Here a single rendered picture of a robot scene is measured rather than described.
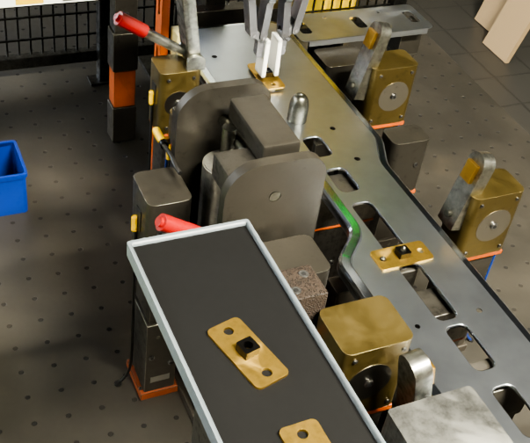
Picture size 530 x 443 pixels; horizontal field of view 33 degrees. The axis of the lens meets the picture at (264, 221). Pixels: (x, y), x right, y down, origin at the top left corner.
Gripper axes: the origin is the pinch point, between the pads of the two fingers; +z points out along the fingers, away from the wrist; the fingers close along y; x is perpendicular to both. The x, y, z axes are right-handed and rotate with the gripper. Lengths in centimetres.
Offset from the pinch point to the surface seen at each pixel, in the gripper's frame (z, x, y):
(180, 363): -12, -68, -40
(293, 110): 2.3, -13.4, -1.4
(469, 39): 105, 160, 181
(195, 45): -4.4, -1.8, -14.1
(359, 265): 4.7, -46.5, -6.5
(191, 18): -9.1, -1.8, -15.1
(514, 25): 91, 144, 189
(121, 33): 9.8, 28.6, -16.8
